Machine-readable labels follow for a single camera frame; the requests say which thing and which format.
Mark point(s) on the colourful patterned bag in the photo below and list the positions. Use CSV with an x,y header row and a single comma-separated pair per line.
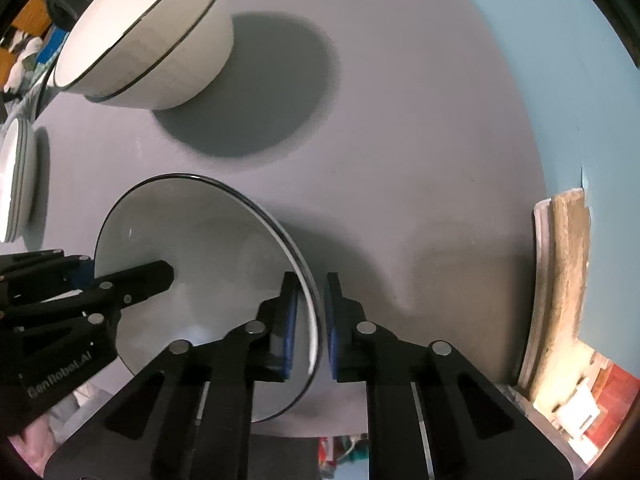
x,y
345,455

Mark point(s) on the white plate black rim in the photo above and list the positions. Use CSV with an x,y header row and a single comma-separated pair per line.
x,y
200,260
12,180

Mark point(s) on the red cardboard box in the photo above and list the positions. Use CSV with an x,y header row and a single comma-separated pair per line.
x,y
610,395

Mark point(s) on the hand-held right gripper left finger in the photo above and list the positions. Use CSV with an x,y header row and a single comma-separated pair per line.
x,y
289,330

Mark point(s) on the person's left hand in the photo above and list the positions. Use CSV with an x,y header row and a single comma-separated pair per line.
x,y
30,445

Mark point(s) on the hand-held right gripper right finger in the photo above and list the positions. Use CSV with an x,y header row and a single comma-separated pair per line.
x,y
332,335

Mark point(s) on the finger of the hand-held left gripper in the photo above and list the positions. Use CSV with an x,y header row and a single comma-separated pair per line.
x,y
82,272
145,280

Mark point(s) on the beige rough board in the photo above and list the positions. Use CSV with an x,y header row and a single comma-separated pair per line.
x,y
567,260

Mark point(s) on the white plastic object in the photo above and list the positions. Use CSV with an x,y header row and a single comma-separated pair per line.
x,y
575,410

